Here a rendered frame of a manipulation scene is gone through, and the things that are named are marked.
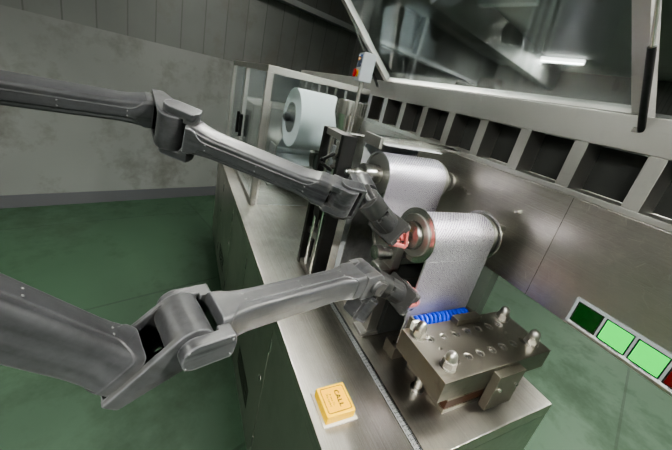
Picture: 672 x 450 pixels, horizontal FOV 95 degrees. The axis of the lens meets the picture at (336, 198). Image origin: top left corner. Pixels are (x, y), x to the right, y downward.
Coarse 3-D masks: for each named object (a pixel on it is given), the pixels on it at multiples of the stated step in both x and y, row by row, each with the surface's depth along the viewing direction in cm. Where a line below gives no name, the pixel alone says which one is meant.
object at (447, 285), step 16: (432, 272) 81; (448, 272) 84; (464, 272) 87; (480, 272) 91; (416, 288) 81; (432, 288) 84; (448, 288) 87; (464, 288) 91; (432, 304) 87; (448, 304) 91; (464, 304) 94
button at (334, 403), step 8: (336, 384) 72; (320, 392) 70; (328, 392) 70; (336, 392) 70; (344, 392) 71; (320, 400) 68; (328, 400) 68; (336, 400) 69; (344, 400) 69; (320, 408) 68; (328, 408) 66; (336, 408) 67; (344, 408) 67; (352, 408) 68; (328, 416) 65; (336, 416) 66; (344, 416) 67; (352, 416) 68
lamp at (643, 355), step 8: (640, 344) 66; (632, 352) 67; (640, 352) 65; (648, 352) 64; (656, 352) 63; (632, 360) 66; (640, 360) 65; (648, 360) 64; (656, 360) 63; (664, 360) 62; (648, 368) 64; (656, 368) 63; (656, 376) 63
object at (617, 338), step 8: (608, 320) 70; (608, 328) 70; (616, 328) 69; (600, 336) 72; (608, 336) 70; (616, 336) 69; (624, 336) 68; (632, 336) 67; (608, 344) 70; (616, 344) 69; (624, 344) 68
